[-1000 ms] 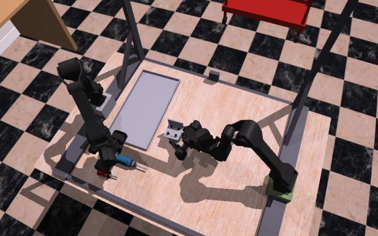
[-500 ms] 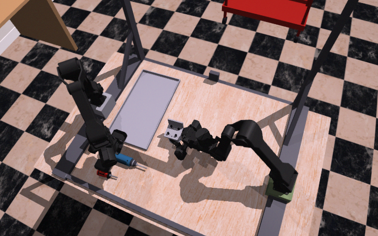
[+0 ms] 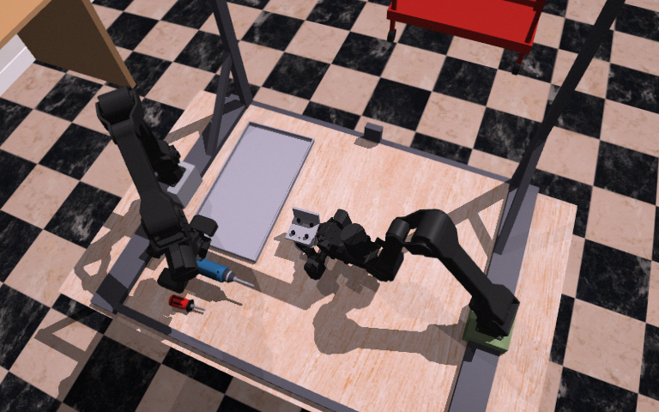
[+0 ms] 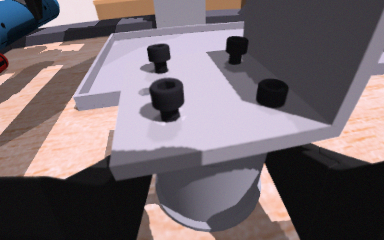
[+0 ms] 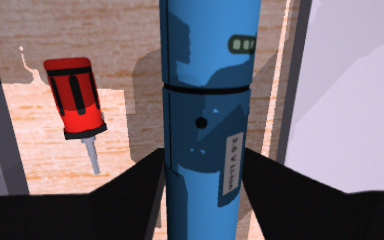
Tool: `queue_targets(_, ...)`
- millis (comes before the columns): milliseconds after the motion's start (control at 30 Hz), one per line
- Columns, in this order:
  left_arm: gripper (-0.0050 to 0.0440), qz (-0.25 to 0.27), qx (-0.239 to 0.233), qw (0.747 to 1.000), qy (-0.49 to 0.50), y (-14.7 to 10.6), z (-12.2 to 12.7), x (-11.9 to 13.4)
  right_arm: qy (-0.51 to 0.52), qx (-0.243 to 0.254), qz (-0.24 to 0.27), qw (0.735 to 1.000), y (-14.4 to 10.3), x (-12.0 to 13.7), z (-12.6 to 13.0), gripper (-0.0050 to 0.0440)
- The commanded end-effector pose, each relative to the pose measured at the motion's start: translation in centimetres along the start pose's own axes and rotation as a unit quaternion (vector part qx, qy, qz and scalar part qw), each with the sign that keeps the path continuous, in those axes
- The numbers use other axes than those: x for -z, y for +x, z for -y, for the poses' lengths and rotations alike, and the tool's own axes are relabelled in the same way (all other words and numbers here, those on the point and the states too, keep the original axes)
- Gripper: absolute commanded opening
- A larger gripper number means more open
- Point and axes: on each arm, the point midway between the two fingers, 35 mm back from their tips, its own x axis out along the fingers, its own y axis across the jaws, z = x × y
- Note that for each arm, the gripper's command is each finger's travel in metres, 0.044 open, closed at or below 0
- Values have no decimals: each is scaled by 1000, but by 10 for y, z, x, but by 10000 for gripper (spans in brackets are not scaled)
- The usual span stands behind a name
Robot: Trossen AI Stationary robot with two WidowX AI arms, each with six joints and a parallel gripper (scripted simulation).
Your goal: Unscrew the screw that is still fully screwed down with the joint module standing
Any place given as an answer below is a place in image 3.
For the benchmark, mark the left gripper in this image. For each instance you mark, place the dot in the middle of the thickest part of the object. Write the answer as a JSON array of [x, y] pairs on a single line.
[[314, 266]]

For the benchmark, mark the red screwdriver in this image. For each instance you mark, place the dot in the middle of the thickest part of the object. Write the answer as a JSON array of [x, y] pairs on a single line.
[[183, 303]]

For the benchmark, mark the blue electric screwdriver barrel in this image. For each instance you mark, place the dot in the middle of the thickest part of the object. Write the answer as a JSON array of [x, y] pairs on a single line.
[[216, 271]]

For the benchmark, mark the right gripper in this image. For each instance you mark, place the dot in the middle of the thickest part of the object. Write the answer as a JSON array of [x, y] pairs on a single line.
[[202, 225]]

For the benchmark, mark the grey metal l-shaped bracket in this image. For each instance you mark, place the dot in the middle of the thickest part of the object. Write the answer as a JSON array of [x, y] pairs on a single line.
[[302, 228]]

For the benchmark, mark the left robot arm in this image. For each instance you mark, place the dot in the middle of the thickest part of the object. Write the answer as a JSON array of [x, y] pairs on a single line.
[[435, 236]]

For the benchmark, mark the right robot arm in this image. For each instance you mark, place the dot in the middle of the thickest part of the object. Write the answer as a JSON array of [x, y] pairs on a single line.
[[143, 157]]

